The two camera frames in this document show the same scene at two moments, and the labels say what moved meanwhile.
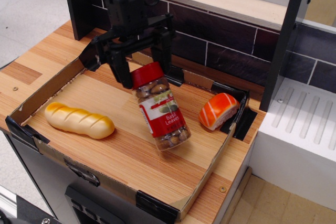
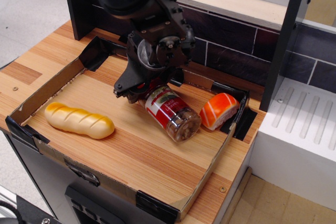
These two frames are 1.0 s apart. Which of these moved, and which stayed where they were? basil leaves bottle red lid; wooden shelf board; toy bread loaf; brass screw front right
Moved: basil leaves bottle red lid
Stayed: brass screw front right; toy bread loaf; wooden shelf board
